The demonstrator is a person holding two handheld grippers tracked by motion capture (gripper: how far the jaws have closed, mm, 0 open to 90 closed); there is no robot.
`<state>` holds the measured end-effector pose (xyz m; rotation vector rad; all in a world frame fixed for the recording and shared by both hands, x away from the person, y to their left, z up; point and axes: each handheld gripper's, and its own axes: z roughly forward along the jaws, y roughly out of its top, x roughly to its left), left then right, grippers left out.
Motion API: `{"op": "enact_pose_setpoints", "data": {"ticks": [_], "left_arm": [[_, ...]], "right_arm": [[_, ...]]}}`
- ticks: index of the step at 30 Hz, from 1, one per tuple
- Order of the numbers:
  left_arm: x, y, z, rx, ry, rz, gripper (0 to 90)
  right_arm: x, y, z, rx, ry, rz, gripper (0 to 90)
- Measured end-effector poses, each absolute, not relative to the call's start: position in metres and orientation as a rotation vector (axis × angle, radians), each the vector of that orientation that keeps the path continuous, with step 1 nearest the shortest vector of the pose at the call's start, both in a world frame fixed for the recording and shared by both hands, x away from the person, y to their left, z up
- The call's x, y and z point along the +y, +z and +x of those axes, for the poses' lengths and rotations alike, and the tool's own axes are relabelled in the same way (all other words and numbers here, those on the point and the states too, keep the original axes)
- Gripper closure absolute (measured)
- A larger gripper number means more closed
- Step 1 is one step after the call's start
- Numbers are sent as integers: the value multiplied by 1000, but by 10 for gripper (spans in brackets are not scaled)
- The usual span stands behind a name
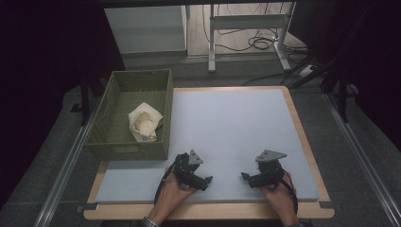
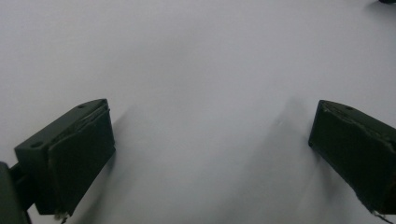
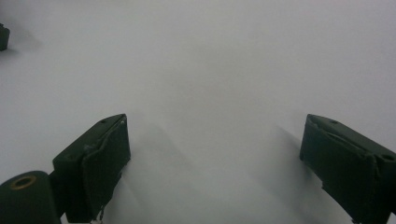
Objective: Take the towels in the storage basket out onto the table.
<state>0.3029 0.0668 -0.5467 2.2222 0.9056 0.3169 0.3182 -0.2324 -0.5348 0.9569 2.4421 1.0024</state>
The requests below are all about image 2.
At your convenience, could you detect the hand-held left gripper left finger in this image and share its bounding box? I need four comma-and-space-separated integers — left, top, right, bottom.
13, 98, 117, 217

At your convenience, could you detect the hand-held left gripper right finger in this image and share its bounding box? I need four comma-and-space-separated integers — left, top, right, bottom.
307, 99, 396, 216

